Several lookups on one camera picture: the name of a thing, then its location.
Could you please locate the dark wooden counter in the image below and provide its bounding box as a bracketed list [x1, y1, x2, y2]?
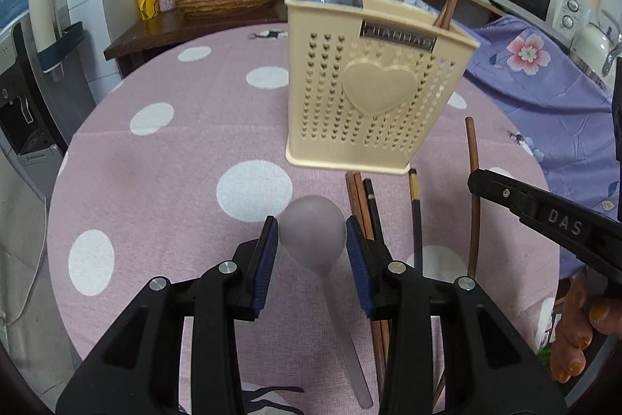
[103, 2, 292, 78]

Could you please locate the purple floral cloth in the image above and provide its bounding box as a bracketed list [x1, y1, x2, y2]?
[379, 0, 622, 284]

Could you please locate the cream paper roll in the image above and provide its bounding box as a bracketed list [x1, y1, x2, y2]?
[28, 0, 69, 56]

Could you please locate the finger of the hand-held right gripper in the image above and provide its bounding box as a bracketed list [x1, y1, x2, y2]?
[466, 168, 536, 227]

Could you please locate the translucent plastic spoon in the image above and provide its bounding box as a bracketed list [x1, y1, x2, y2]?
[278, 195, 375, 408]

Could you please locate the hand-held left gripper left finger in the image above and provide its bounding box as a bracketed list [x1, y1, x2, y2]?
[55, 215, 280, 415]

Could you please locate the beige perforated utensil holder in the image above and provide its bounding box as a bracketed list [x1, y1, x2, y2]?
[285, 0, 482, 177]

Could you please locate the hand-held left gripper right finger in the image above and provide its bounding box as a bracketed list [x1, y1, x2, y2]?
[345, 215, 568, 415]

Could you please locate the grey water dispenser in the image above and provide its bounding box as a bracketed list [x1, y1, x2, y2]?
[0, 16, 93, 212]

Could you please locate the white electric kettle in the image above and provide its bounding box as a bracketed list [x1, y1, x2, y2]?
[571, 21, 622, 78]

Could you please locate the black chopstick gold band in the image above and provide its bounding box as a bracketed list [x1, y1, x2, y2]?
[408, 168, 425, 270]
[364, 179, 387, 245]

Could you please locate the dark blue wall holder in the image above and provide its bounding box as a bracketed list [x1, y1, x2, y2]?
[36, 21, 86, 82]

